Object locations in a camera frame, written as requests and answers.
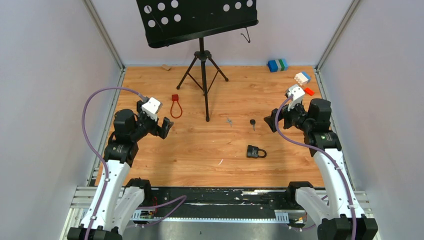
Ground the black music stand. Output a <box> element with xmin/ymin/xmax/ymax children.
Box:
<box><xmin>136</xmin><ymin>0</ymin><xmax>259</xmax><ymax>122</ymax></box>

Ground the white slotted cable duct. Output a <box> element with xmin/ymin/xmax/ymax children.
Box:
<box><xmin>81</xmin><ymin>209</ymin><xmax>290</xmax><ymax>224</ymax></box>

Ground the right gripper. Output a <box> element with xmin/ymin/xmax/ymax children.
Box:
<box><xmin>263</xmin><ymin>97</ymin><xmax>312</xmax><ymax>132</ymax></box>

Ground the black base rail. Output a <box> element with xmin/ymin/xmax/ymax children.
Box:
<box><xmin>138</xmin><ymin>187</ymin><xmax>306</xmax><ymax>220</ymax></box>

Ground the black head key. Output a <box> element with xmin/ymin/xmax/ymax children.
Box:
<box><xmin>249</xmin><ymin>119</ymin><xmax>256</xmax><ymax>131</ymax></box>

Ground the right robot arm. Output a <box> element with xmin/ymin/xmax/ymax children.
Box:
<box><xmin>263</xmin><ymin>98</ymin><xmax>378</xmax><ymax>240</ymax></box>

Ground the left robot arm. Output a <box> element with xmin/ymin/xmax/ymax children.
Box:
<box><xmin>67</xmin><ymin>97</ymin><xmax>174</xmax><ymax>240</ymax></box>

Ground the red cable lock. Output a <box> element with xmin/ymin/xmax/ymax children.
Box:
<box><xmin>170</xmin><ymin>94</ymin><xmax>183</xmax><ymax>119</ymax></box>

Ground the blue green block stack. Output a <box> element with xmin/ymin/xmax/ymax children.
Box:
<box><xmin>267</xmin><ymin>58</ymin><xmax>289</xmax><ymax>73</ymax></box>

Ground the black padlock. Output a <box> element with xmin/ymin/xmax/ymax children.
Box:
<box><xmin>246</xmin><ymin>145</ymin><xmax>267</xmax><ymax>159</ymax></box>

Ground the white blue block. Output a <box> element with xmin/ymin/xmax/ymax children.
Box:
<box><xmin>294</xmin><ymin>71</ymin><xmax>312</xmax><ymax>86</ymax></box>

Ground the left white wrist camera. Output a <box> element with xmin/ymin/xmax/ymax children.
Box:
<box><xmin>141</xmin><ymin>97</ymin><xmax>163</xmax><ymax>122</ymax></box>

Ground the red block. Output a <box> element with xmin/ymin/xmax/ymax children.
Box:
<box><xmin>303</xmin><ymin>87</ymin><xmax>315</xmax><ymax>96</ymax></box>

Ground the small wooden block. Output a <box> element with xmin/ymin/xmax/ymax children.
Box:
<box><xmin>161</xmin><ymin>64</ymin><xmax>172</xmax><ymax>71</ymax></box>

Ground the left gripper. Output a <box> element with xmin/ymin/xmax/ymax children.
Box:
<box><xmin>130</xmin><ymin>100</ymin><xmax>173</xmax><ymax>141</ymax></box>

